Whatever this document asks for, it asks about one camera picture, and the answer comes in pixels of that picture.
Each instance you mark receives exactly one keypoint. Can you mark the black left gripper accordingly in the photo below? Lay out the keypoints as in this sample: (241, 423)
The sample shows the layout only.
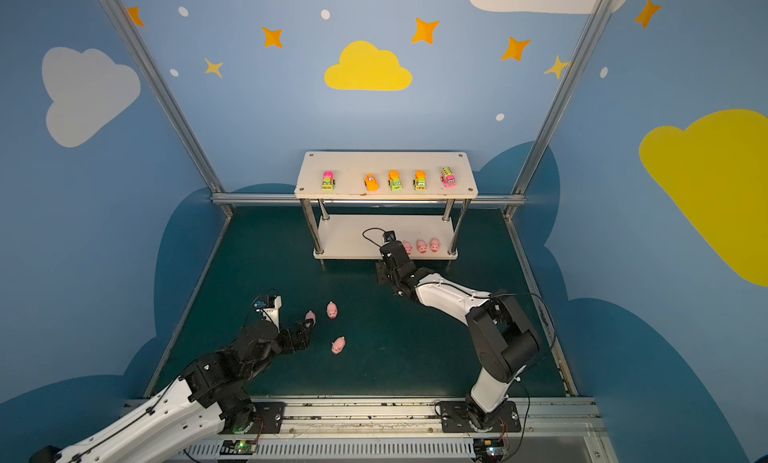
(293, 338)

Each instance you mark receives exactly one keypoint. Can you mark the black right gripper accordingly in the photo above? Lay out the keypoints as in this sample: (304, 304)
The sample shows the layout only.
(390, 252)

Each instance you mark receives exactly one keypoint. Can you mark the orange green toy truck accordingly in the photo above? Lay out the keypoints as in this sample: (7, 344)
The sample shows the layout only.
(420, 181)

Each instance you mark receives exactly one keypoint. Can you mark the orange green toy car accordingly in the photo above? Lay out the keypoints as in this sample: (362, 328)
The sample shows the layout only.
(394, 181)

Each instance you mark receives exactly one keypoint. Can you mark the pink green toy car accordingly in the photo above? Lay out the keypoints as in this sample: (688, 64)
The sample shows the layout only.
(448, 178)

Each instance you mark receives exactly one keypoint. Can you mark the pink green toy truck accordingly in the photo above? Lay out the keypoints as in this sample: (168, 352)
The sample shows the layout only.
(328, 181)

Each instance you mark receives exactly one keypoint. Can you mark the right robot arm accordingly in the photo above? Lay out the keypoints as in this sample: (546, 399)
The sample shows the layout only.
(505, 340)

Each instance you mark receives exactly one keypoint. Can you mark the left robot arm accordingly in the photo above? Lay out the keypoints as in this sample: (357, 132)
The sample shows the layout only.
(207, 397)

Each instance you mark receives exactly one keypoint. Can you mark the white two-tier shelf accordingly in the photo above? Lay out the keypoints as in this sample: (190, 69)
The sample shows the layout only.
(347, 232)

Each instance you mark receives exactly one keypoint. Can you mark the left controller board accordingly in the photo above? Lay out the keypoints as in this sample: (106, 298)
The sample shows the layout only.
(238, 447)

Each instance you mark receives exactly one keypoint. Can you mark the controller board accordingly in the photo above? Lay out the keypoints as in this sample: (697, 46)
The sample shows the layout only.
(488, 451)
(238, 447)

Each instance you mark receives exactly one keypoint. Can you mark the rear aluminium crossbar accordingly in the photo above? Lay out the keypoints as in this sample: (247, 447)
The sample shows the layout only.
(254, 199)

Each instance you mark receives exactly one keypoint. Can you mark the right controller board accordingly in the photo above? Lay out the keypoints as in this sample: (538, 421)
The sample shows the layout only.
(488, 451)

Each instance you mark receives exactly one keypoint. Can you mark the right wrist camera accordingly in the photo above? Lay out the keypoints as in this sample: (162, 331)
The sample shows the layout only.
(389, 236)

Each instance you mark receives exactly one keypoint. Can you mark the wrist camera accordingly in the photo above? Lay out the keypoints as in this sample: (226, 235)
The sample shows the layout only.
(389, 236)
(268, 306)

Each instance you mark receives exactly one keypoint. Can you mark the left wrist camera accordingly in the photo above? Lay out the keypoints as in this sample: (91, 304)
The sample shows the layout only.
(268, 306)

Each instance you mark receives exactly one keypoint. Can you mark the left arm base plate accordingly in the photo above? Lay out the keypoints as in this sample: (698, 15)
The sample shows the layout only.
(262, 417)

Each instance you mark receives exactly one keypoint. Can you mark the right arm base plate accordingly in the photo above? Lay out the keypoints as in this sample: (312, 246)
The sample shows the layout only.
(466, 417)

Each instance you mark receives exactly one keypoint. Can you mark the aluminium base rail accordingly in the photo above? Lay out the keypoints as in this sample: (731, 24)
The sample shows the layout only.
(408, 429)

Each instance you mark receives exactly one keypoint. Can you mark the right aluminium frame post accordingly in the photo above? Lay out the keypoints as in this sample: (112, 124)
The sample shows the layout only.
(585, 46)

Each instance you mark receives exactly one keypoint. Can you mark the aluminium frame post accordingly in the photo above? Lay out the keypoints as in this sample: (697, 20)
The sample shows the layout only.
(131, 36)
(585, 46)

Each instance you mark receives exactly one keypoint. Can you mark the left aluminium frame post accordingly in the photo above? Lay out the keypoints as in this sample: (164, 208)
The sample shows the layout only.
(131, 36)

